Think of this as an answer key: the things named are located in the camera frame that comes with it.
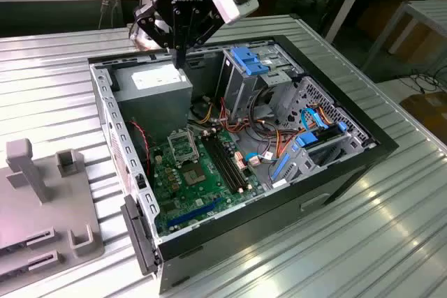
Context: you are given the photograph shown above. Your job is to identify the red black fan wire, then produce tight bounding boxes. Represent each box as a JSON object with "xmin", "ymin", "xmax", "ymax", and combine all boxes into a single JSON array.
[{"xmin": 128, "ymin": 119, "xmax": 153, "ymax": 177}]

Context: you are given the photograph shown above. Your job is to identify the grey optical drive cage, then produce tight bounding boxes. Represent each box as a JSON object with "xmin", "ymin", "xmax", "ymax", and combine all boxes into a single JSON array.
[{"xmin": 215, "ymin": 43, "xmax": 305, "ymax": 119}]

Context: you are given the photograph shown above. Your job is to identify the hard disk in blue carrier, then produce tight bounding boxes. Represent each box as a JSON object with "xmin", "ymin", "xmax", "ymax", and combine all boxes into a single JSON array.
[{"xmin": 295, "ymin": 121, "xmax": 347, "ymax": 149}]

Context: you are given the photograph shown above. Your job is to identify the CPU socket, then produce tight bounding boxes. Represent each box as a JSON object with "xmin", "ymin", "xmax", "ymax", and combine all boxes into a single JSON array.
[{"xmin": 178, "ymin": 160, "xmax": 213, "ymax": 188}]

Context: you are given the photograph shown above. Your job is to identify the blue wire white plug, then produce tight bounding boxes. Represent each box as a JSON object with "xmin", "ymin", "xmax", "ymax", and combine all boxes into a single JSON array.
[{"xmin": 243, "ymin": 151, "xmax": 262, "ymax": 168}]

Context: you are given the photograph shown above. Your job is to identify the grey metal shelf frame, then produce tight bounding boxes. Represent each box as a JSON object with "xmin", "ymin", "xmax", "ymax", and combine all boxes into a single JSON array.
[{"xmin": 361, "ymin": 0, "xmax": 447, "ymax": 75}]

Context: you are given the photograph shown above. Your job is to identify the black RAM slot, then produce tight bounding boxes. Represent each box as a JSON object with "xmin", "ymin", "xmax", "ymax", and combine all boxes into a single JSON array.
[
  {"xmin": 209, "ymin": 133, "xmax": 251, "ymax": 190},
  {"xmin": 200, "ymin": 135, "xmax": 242, "ymax": 194}
]

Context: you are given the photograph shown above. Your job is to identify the stacked cardboard boxes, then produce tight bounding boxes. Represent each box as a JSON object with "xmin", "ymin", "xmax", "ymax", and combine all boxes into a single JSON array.
[{"xmin": 356, "ymin": 0, "xmax": 447, "ymax": 65}]

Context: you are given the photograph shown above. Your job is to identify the green motherboard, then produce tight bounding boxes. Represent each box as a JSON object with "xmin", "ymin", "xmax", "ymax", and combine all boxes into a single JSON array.
[{"xmin": 149, "ymin": 126, "xmax": 267, "ymax": 238}]

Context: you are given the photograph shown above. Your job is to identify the black PC case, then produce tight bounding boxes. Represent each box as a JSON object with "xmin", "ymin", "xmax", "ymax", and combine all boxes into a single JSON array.
[{"xmin": 86, "ymin": 34, "xmax": 400, "ymax": 295}]

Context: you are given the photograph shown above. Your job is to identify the black card retainer latch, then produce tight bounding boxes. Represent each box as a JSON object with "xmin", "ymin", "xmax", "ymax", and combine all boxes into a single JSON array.
[{"xmin": 119, "ymin": 193, "xmax": 163, "ymax": 276}]

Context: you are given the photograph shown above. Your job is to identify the blue drive latch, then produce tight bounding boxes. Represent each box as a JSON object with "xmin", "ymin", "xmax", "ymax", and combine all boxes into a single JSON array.
[
  {"xmin": 230, "ymin": 47, "xmax": 260, "ymax": 66},
  {"xmin": 244, "ymin": 61, "xmax": 272, "ymax": 76}
]

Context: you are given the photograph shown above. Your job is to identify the grey power supply unit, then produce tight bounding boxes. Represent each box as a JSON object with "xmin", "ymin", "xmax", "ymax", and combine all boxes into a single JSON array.
[{"xmin": 112, "ymin": 59, "xmax": 194, "ymax": 147}]

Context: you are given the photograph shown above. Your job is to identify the blue expansion slot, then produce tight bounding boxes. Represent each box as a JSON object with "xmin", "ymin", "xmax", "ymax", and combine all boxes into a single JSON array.
[{"xmin": 166, "ymin": 196, "xmax": 223, "ymax": 229}]

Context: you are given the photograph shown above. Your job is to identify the black case fan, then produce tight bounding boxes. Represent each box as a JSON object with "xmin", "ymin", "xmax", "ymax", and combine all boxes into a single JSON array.
[{"xmin": 127, "ymin": 118, "xmax": 154, "ymax": 177}]

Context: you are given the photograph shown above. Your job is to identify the orange wires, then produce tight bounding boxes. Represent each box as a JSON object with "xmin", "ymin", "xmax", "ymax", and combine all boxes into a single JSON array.
[{"xmin": 312, "ymin": 103, "xmax": 337, "ymax": 127}]

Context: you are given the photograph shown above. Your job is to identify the blue flat wire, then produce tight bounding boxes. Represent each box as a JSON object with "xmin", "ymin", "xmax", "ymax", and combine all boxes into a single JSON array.
[{"xmin": 299, "ymin": 107, "xmax": 331, "ymax": 132}]

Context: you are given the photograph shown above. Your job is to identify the grey parts rack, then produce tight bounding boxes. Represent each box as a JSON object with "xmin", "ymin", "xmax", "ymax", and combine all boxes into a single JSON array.
[{"xmin": 0, "ymin": 138, "xmax": 105, "ymax": 280}]

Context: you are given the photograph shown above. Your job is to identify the grey perforated disk bay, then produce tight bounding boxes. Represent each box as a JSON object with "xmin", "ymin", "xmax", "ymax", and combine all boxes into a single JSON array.
[{"xmin": 275, "ymin": 75, "xmax": 381, "ymax": 159}]

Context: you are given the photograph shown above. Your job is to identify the brown cardboard box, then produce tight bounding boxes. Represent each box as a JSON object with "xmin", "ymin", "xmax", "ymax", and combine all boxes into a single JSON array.
[{"xmin": 399, "ymin": 91, "xmax": 447, "ymax": 145}]

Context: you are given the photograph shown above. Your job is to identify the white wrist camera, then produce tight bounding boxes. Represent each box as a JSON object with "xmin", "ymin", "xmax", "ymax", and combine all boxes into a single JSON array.
[{"xmin": 209, "ymin": 0, "xmax": 260, "ymax": 26}]

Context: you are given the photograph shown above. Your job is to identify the coloured wire bundle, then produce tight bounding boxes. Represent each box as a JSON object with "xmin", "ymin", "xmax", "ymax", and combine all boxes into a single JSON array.
[{"xmin": 188, "ymin": 94, "xmax": 303, "ymax": 159}]

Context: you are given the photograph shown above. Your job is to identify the grey disk bay blue rail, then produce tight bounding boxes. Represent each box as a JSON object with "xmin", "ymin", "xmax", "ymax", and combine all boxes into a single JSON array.
[{"xmin": 268, "ymin": 136, "xmax": 366, "ymax": 189}]

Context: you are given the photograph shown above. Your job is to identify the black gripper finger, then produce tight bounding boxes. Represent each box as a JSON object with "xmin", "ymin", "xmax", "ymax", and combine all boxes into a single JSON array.
[
  {"xmin": 133, "ymin": 2, "xmax": 182, "ymax": 69},
  {"xmin": 179, "ymin": 7, "xmax": 225, "ymax": 69}
]

